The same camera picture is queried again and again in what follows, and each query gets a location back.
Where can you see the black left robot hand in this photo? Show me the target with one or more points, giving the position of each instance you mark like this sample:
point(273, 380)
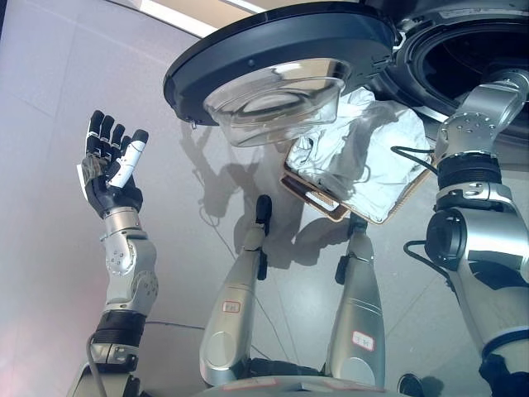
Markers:
point(115, 196)

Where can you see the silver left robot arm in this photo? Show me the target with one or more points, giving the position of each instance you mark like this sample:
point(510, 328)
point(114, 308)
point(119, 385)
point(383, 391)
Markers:
point(132, 281)

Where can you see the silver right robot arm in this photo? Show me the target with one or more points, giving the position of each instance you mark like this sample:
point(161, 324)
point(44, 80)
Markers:
point(479, 124)

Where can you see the brown wicker laundry basket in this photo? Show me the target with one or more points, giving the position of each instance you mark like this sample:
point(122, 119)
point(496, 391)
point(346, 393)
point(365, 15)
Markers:
point(301, 194)

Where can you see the round washing machine door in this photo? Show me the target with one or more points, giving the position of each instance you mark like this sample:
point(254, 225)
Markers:
point(289, 41)

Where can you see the washing machine drum opening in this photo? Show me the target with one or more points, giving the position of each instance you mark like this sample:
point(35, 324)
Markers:
point(409, 54)

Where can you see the black left robot foot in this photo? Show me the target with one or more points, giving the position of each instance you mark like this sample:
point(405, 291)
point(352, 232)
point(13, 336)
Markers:
point(263, 213)

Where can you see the black robot foot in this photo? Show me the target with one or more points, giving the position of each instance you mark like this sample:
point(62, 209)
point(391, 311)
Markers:
point(358, 224)
point(263, 213)

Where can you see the silver left robot leg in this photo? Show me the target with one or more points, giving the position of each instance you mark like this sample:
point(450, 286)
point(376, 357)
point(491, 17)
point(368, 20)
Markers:
point(231, 306)

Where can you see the silver robot leg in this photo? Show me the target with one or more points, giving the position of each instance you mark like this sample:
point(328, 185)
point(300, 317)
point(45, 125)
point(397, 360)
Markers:
point(359, 310)
point(231, 306)

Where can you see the black right robot foot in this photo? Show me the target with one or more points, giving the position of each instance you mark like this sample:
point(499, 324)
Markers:
point(358, 224)

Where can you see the white garment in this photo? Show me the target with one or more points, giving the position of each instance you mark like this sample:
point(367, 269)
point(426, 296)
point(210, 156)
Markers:
point(372, 165)

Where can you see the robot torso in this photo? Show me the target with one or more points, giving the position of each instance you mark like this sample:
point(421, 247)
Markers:
point(289, 389)

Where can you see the silver right robot leg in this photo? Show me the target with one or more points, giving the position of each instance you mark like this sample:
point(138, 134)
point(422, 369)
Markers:
point(359, 310)

